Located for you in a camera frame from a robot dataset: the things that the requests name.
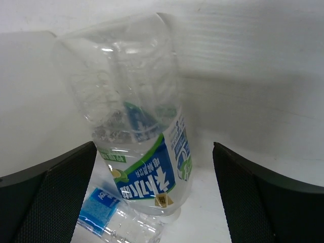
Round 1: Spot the white octagonal plastic bin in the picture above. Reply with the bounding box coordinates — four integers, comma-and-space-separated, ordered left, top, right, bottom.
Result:
1, 31, 91, 176

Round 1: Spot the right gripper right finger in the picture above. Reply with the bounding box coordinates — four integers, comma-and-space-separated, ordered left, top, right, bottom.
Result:
213, 142, 323, 242

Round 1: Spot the clear bottle green blue label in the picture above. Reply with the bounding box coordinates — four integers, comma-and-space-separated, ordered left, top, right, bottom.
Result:
53, 13, 192, 221

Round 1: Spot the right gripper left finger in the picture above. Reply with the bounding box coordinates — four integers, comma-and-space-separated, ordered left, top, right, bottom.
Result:
1, 142, 97, 242

